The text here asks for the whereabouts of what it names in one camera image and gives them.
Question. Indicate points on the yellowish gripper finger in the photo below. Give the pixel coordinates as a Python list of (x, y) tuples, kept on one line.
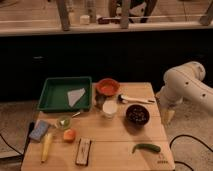
[(167, 116)]

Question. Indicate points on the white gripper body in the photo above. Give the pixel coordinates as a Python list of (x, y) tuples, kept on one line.
[(167, 99)]

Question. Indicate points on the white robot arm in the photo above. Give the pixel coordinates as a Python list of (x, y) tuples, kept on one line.
[(184, 82)]

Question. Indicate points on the white paper cup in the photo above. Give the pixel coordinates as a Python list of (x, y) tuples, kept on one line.
[(109, 109)]

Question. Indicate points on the white folded paper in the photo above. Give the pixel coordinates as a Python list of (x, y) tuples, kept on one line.
[(74, 96)]

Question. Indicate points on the small green cup with spoon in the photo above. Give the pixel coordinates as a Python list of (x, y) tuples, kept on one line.
[(64, 121)]

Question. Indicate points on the white cup on shelf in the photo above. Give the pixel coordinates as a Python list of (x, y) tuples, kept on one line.
[(84, 19)]

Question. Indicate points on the dark bowl with beans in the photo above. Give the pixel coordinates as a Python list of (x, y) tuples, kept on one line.
[(137, 114)]

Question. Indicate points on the orange bowl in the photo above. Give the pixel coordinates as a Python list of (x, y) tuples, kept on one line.
[(107, 86)]

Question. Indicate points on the dark rectangular wooden block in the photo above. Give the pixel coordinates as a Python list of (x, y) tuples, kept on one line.
[(83, 151)]

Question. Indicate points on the orange fruit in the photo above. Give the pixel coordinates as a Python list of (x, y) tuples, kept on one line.
[(69, 135)]

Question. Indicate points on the green plastic tray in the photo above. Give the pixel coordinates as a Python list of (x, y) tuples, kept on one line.
[(54, 96)]

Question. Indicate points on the blue sponge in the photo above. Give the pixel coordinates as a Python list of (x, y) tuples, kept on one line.
[(39, 131)]

